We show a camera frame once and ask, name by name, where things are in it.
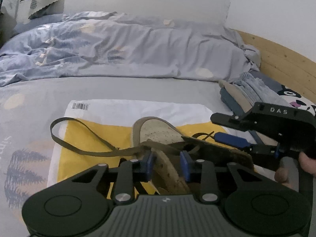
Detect beige brown sneaker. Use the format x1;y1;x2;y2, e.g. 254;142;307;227
131;117;254;195

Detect folded beige garment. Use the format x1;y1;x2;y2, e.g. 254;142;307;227
218;80;252;113

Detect person right hand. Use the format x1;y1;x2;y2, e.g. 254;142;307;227
274;152;316;192

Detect wooden bed frame board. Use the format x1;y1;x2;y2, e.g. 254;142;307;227
238;31;316;102

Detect panda print pillow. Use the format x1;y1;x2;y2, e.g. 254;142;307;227
277;85;316;117

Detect crumpled blue duvet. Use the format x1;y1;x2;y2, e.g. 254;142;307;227
1;11;261;86

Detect white yellow plastic mailer bag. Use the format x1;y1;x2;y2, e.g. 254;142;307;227
46;99;258;198

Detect folded light blue jeans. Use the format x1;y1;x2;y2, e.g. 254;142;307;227
232;72;292;108

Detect blue printed bed sheet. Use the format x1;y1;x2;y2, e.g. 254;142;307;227
1;76;231;236

